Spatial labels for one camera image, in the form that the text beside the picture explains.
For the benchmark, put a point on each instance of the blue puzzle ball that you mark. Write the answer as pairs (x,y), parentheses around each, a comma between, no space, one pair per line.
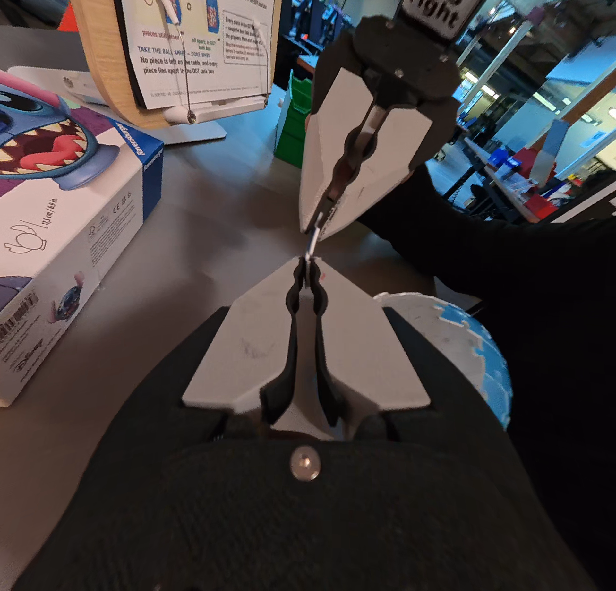
(457,340)

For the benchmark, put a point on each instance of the wooden sheet holder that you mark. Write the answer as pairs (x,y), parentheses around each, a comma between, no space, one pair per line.
(96,47)

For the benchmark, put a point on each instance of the person's right forearm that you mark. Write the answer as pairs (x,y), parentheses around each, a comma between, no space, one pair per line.
(481,263)

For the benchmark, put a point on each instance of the small curved puzzle piece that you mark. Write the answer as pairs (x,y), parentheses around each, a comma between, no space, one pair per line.
(313,244)

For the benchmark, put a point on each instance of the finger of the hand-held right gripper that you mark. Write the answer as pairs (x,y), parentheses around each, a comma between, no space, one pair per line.
(327,134)
(390,162)

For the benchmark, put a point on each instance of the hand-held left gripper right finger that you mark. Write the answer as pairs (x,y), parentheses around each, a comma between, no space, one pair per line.
(370,350)

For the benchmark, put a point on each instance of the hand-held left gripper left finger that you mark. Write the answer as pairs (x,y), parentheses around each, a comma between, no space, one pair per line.
(240,350)

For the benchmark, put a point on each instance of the printed puzzle box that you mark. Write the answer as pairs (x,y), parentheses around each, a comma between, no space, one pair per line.
(72,239)

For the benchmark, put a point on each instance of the green plastic bin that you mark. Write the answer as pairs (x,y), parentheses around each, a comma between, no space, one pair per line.
(291,129)

